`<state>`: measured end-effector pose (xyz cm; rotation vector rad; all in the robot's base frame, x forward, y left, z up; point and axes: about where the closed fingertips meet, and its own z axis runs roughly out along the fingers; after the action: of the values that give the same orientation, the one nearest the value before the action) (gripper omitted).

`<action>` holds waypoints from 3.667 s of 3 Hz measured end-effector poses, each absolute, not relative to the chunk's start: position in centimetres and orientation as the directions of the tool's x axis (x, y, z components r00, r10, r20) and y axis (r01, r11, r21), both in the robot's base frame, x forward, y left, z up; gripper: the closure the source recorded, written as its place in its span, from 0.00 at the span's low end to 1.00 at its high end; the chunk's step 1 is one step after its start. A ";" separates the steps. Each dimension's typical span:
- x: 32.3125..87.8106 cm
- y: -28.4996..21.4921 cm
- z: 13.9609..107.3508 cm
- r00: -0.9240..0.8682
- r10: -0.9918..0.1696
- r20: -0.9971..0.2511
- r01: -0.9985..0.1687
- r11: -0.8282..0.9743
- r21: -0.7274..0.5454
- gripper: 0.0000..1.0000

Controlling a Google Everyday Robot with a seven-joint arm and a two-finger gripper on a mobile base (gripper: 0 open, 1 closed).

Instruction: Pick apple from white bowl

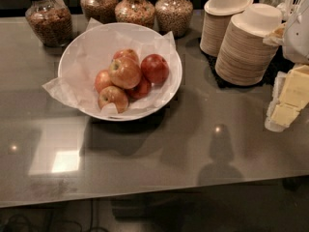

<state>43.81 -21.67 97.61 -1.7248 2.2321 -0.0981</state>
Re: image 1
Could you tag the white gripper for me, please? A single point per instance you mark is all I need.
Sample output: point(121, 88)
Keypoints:
point(297, 39)

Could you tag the large yellow-red top apple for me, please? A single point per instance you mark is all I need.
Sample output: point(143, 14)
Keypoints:
point(124, 73)

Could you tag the dark red apple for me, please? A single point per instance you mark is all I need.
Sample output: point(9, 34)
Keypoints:
point(155, 68)

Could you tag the lower middle red apple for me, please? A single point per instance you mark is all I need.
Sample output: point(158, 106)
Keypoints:
point(141, 90)

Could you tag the back red apple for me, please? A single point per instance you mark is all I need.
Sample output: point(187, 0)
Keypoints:
point(127, 52)

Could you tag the front yellow-red apple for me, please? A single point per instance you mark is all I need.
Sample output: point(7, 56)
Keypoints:
point(115, 95)

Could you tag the left red apple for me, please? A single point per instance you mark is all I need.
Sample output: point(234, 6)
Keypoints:
point(102, 80)

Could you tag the white bowl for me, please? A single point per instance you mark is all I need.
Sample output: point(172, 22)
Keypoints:
point(90, 45)

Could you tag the black mat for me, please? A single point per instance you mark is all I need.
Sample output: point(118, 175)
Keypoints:
point(277, 64)

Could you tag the front stack paper bowls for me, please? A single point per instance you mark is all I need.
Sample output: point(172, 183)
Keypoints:
point(243, 58)

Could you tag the stack paper bowls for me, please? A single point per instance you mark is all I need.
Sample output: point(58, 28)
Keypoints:
point(243, 58)
point(216, 20)

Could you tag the rear stack paper bowls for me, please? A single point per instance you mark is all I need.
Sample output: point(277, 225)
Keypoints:
point(216, 20)

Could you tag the glass cereal jar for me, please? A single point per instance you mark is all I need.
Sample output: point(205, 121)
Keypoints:
point(173, 16)
point(100, 10)
point(51, 22)
point(141, 12)

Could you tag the white paper liner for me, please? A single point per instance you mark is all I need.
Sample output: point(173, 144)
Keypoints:
point(80, 81)

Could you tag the left glass cereal jar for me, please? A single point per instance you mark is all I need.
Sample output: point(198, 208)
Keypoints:
point(51, 22)

